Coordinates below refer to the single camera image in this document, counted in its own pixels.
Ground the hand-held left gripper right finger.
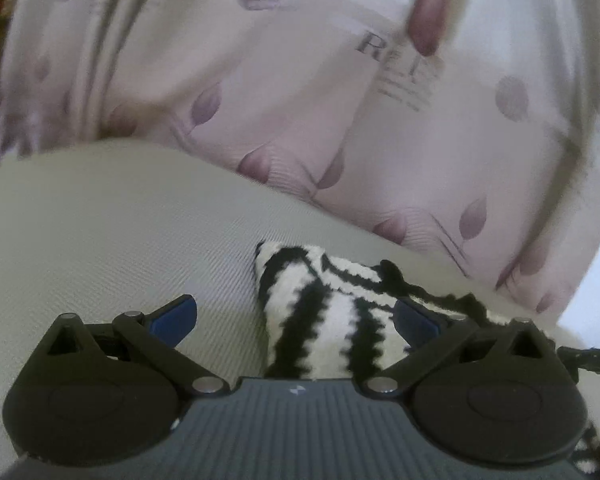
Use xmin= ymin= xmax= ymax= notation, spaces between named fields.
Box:
xmin=361 ymin=298 xmax=563 ymax=397

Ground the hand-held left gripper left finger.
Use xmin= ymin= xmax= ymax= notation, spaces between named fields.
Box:
xmin=27 ymin=296 xmax=232 ymax=398

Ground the black and cream striped knit garment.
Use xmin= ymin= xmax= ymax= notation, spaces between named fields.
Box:
xmin=254 ymin=240 xmax=600 ymax=475

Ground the pink leaf-print curtain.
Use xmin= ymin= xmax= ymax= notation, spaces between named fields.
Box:
xmin=0 ymin=0 xmax=600 ymax=318

